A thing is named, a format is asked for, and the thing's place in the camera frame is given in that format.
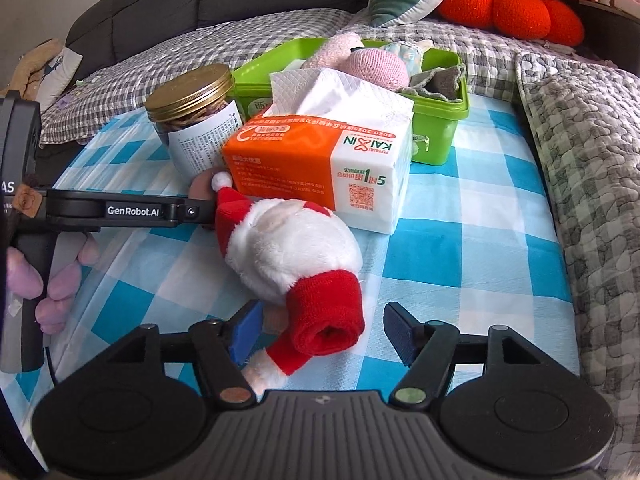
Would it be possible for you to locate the glass jar with gold lid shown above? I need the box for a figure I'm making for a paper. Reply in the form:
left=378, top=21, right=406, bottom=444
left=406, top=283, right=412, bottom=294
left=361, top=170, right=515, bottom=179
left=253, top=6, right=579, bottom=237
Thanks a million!
left=145, top=63, right=246, bottom=181

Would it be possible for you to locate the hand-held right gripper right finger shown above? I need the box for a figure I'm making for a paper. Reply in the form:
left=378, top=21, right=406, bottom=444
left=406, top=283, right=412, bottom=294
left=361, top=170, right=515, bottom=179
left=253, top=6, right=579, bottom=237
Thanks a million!
left=383, top=301, right=546, bottom=407

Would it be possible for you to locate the grey checkered sofa cover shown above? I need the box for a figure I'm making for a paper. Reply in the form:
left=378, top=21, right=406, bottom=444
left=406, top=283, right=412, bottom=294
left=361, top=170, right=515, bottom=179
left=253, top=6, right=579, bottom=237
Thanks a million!
left=40, top=10, right=521, bottom=146

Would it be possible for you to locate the blue checkered tablecloth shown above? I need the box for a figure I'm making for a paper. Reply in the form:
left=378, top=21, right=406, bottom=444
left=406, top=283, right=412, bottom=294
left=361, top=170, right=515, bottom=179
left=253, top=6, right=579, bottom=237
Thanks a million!
left=0, top=92, right=583, bottom=461

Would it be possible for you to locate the pink plush toy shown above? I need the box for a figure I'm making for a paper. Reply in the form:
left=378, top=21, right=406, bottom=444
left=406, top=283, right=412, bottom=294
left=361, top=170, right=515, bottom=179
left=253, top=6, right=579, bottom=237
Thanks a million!
left=300, top=32, right=408, bottom=93

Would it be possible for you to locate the grey patterned quilt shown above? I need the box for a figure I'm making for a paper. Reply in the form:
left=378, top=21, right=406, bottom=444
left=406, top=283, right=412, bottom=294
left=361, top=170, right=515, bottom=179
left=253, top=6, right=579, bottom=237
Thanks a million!
left=515, top=50, right=640, bottom=411

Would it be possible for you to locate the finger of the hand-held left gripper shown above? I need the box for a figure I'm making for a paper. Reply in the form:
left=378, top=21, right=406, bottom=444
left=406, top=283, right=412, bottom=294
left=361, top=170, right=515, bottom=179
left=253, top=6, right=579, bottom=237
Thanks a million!
left=46, top=187, right=219, bottom=233

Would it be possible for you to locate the plush doll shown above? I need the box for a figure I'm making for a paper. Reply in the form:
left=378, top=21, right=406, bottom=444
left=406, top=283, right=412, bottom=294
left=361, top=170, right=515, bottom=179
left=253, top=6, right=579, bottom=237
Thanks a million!
left=380, top=40, right=433, bottom=78

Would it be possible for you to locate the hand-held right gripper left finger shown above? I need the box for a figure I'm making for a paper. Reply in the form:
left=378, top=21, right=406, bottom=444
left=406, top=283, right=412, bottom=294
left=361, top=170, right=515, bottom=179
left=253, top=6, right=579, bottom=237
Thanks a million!
left=107, top=300, right=264, bottom=407

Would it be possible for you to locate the person's left hand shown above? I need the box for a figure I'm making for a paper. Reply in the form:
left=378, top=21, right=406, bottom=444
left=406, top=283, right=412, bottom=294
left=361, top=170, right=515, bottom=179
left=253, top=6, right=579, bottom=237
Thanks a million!
left=6, top=235, right=101, bottom=336

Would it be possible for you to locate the orange tissue pack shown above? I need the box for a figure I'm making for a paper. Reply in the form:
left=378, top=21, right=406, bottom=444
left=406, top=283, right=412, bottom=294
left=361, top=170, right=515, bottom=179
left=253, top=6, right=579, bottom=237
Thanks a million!
left=222, top=67, right=416, bottom=235

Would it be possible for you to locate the green plastic bin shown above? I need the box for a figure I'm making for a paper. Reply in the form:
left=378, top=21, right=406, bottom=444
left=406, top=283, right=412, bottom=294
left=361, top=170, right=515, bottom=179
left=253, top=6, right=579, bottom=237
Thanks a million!
left=232, top=37, right=471, bottom=166

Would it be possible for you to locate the beige deer print cushion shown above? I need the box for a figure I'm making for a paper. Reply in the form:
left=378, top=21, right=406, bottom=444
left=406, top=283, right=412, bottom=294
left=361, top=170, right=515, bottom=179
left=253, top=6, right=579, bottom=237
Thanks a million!
left=10, top=39, right=83, bottom=111

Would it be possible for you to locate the green and grey towel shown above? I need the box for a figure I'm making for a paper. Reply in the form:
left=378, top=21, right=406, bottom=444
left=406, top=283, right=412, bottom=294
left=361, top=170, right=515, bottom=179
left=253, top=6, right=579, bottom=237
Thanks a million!
left=400, top=64, right=466, bottom=106

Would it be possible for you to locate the santa plush toy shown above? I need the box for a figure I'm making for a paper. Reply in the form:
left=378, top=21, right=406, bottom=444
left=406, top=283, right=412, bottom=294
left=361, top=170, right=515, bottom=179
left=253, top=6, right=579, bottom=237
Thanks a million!
left=212, top=171, right=365, bottom=391

